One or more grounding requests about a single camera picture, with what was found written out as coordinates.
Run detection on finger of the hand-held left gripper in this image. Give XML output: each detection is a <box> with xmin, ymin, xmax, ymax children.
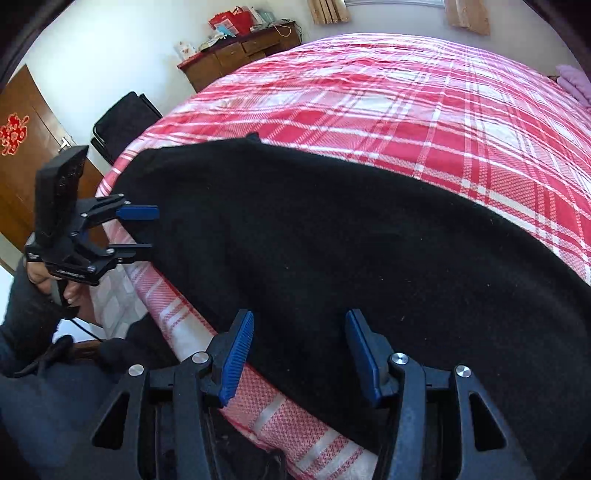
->
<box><xmin>69</xmin><ymin>235</ymin><xmax>154</xmax><ymax>266</ymax></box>
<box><xmin>69</xmin><ymin>194</ymin><xmax>160</xmax><ymax>237</ymax></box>

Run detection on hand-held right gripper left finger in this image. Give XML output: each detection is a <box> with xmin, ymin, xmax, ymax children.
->
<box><xmin>74</xmin><ymin>309</ymin><xmax>256</xmax><ymax>480</ymax></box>

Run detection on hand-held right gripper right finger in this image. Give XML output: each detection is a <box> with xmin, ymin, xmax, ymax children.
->
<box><xmin>345</xmin><ymin>308</ymin><xmax>539</xmax><ymax>480</ymax></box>

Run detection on black pants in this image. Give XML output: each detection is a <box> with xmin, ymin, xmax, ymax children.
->
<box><xmin>111</xmin><ymin>133</ymin><xmax>591</xmax><ymax>455</ymax></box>

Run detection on person's left forearm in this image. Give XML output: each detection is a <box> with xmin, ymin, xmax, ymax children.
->
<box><xmin>0</xmin><ymin>265</ymin><xmax>70</xmax><ymax>365</ymax></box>

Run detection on person's left hand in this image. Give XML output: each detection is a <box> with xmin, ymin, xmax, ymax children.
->
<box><xmin>25</xmin><ymin>262</ymin><xmax>83</xmax><ymax>309</ymax></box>

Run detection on brown wooden door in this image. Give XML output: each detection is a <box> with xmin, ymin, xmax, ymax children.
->
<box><xmin>0</xmin><ymin>65</ymin><xmax>109</xmax><ymax>273</ymax></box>

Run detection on red door ornament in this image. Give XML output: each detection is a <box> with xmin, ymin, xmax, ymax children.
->
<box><xmin>0</xmin><ymin>113</ymin><xmax>28</xmax><ymax>157</ymax></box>

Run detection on black folding chair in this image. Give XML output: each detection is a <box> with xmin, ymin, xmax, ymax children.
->
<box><xmin>91</xmin><ymin>91</ymin><xmax>163</xmax><ymax>165</ymax></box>

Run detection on brown wooden desk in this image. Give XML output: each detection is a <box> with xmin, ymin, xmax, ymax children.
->
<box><xmin>178</xmin><ymin>21</ymin><xmax>303</xmax><ymax>93</ymax></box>

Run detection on person's dark clothing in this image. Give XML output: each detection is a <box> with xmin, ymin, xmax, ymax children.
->
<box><xmin>0</xmin><ymin>335</ymin><xmax>153</xmax><ymax>480</ymax></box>

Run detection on red gift bag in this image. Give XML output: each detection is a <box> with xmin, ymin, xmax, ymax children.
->
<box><xmin>209</xmin><ymin>6</ymin><xmax>252</xmax><ymax>35</ymax></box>

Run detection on red plaid bed sheet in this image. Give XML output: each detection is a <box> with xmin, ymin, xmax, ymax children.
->
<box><xmin>95</xmin><ymin>32</ymin><xmax>591</xmax><ymax>480</ymax></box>

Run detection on beige patterned curtain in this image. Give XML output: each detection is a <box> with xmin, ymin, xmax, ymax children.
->
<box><xmin>308</xmin><ymin>0</ymin><xmax>350</xmax><ymax>26</ymax></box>
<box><xmin>444</xmin><ymin>0</ymin><xmax>491</xmax><ymax>36</ymax></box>

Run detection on pink folded blanket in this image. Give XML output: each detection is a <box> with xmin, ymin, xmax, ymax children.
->
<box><xmin>555</xmin><ymin>64</ymin><xmax>591</xmax><ymax>104</ymax></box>

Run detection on black cable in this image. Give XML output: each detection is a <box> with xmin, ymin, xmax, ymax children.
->
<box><xmin>60</xmin><ymin>305</ymin><xmax>108</xmax><ymax>343</ymax></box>

